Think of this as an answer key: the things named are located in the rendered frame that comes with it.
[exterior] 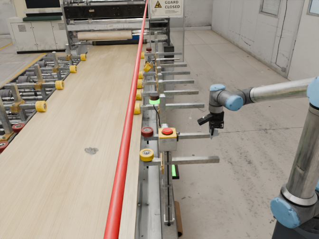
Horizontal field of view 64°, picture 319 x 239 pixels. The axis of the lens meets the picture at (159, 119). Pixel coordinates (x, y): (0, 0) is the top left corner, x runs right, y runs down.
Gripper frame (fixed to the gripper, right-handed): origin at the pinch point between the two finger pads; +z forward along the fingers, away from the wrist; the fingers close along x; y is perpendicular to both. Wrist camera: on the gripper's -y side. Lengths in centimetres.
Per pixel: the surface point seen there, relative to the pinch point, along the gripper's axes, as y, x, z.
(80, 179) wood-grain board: -74, -45, -8
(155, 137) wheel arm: -36.1, -1.5, -3.0
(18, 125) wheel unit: -130, 12, -9
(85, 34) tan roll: -135, 251, -25
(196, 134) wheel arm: -9.7, -1.4, -3.5
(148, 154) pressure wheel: -40.7, -27.3, -8.2
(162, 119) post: -31.6, -5.7, -18.2
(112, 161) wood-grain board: -60, -31, -8
